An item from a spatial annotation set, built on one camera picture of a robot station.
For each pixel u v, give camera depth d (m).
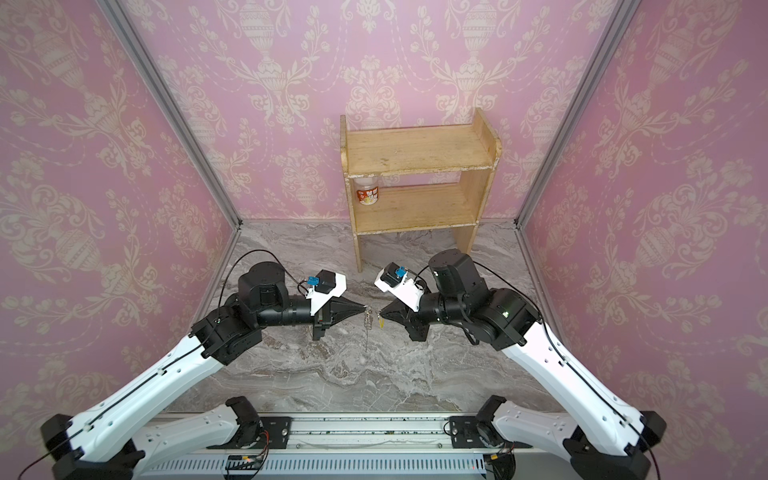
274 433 0.74
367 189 0.92
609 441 0.37
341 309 0.57
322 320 0.52
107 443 0.39
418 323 0.53
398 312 0.54
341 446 0.73
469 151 0.79
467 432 0.73
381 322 0.61
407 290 0.51
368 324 0.66
